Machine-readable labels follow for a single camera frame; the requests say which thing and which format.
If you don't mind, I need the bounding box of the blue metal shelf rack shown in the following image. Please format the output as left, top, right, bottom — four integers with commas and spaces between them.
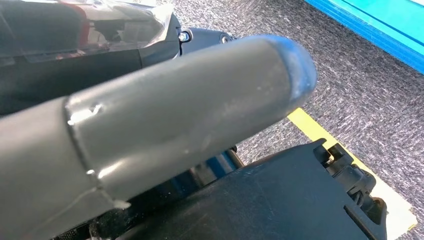
303, 0, 424, 75

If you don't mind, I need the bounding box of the yellow floor tape square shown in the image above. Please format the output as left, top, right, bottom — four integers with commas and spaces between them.
287, 107, 419, 240

